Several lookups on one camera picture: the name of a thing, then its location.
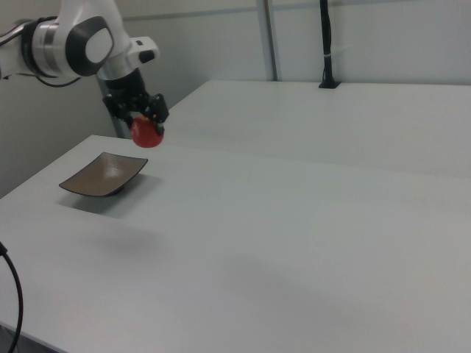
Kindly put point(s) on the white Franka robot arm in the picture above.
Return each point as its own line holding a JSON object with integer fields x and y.
{"x": 66, "y": 44}

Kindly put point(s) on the grey metal frame post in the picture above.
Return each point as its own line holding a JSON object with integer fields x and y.
{"x": 269, "y": 36}
{"x": 114, "y": 127}

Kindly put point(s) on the brown square ceramic plate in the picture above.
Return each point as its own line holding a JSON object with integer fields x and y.
{"x": 105, "y": 174}

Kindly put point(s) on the red apple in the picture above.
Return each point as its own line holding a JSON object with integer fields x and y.
{"x": 147, "y": 134}

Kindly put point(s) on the black pole with base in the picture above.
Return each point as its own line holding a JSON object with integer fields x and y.
{"x": 326, "y": 36}

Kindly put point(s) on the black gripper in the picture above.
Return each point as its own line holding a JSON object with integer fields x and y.
{"x": 127, "y": 92}

